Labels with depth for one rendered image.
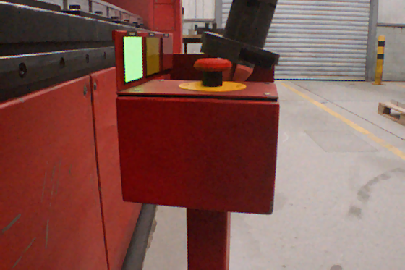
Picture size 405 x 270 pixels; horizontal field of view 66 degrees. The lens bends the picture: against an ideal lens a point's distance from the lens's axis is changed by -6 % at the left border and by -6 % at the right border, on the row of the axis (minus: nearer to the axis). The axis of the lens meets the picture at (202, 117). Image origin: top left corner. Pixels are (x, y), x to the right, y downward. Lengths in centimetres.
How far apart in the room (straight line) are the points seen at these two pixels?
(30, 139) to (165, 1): 172
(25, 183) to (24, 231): 6
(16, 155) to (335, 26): 747
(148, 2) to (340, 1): 607
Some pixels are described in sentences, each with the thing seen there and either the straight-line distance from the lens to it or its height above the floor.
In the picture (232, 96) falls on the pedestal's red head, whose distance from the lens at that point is 30.
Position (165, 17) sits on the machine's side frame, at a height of 97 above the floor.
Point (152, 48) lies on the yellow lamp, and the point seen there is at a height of 82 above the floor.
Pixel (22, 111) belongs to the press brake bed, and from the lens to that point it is 43.
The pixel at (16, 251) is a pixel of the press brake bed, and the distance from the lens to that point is 44.
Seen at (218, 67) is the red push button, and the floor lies 80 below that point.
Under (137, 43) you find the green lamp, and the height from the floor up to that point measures 83.
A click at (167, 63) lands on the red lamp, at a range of 48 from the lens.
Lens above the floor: 83
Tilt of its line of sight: 13 degrees down
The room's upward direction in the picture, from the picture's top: straight up
